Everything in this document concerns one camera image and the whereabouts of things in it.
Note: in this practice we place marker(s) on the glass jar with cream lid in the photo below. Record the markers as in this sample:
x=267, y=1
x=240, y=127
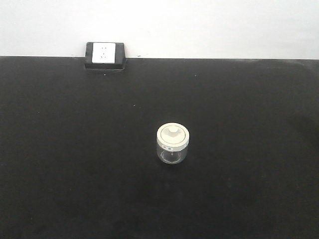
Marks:
x=172, y=143

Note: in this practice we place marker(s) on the white socket in black box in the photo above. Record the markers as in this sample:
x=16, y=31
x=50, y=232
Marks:
x=105, y=56

